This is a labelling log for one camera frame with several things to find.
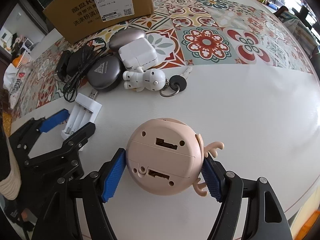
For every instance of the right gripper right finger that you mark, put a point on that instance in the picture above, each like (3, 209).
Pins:
(227, 188)

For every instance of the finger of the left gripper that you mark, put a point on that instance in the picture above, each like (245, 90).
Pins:
(75, 139)
(23, 139)

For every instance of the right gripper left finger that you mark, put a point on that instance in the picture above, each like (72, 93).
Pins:
(99, 187)

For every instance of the white battery charger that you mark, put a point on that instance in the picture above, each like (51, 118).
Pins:
(86, 109)

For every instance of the pink round deer toy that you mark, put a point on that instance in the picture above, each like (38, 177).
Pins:
(165, 156)

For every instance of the dark round earbuds case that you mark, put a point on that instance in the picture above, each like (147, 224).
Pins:
(106, 73)

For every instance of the patterned tissue pack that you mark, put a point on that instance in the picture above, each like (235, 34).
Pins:
(14, 80)

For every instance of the basket of oranges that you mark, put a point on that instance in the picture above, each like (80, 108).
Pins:
(21, 60)

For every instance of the black round key fob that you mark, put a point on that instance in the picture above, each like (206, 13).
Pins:
(175, 84)

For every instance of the white astronaut figurine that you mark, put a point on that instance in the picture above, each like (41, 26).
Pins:
(150, 79)

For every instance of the brown cardboard box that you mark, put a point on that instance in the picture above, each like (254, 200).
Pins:
(77, 19)

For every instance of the patterned table runner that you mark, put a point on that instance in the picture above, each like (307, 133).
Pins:
(183, 33)

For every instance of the black charger with cable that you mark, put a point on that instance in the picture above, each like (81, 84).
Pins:
(72, 67)

